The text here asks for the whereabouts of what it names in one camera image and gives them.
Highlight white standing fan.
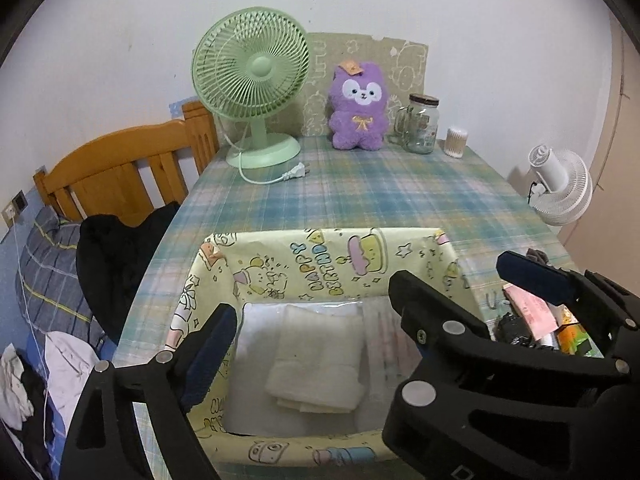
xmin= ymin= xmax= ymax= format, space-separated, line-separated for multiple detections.
xmin=527 ymin=144 xmax=593 ymax=228

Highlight glass jar with lid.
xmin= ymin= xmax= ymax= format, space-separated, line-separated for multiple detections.
xmin=405 ymin=93 xmax=439 ymax=155

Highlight beige door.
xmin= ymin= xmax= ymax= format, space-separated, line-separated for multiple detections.
xmin=559 ymin=18 xmax=639 ymax=294

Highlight wall socket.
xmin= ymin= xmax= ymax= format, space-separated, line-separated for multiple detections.
xmin=1 ymin=191 xmax=28 ymax=229

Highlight cotton swab container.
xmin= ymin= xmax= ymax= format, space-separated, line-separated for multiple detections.
xmin=442 ymin=127 xmax=469 ymax=158

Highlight blue plaid pillow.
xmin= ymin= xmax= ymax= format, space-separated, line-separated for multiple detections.
xmin=15 ymin=206 xmax=106 ymax=351

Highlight purple plush bear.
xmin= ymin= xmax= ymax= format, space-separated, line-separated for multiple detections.
xmin=329 ymin=60 xmax=390 ymax=151

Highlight green desk fan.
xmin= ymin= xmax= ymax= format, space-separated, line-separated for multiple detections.
xmin=191 ymin=6 xmax=310 ymax=185

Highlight clear plastic packet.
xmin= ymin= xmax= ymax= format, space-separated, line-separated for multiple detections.
xmin=356 ymin=296 xmax=421 ymax=431

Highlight glass mug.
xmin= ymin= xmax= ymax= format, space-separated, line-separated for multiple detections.
xmin=387 ymin=106 xmax=410 ymax=146

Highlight yellow cartoon pouch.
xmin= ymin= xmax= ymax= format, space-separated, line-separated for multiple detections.
xmin=555 ymin=307 xmax=602 ymax=358

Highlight yellow birthday storage box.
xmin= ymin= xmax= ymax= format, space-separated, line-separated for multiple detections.
xmin=166 ymin=228 xmax=482 ymax=467

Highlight white towel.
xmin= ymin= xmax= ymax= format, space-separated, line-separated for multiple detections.
xmin=265 ymin=306 xmax=364 ymax=413

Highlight black office chair back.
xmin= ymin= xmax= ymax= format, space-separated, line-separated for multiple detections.
xmin=76 ymin=202 xmax=179 ymax=344

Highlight green patterned cardboard sheet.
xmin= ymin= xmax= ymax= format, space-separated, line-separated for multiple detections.
xmin=288 ymin=32 xmax=430 ymax=136

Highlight plaid tablecloth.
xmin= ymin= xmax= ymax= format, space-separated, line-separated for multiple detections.
xmin=115 ymin=136 xmax=573 ymax=365

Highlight dark grey sock bundle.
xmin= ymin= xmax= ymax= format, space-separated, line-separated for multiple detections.
xmin=525 ymin=248 xmax=549 ymax=266

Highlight white clothes pile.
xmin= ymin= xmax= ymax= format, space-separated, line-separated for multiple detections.
xmin=0 ymin=331 xmax=101 ymax=480

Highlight pink packet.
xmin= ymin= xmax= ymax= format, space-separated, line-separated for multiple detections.
xmin=503 ymin=284 xmax=559 ymax=340

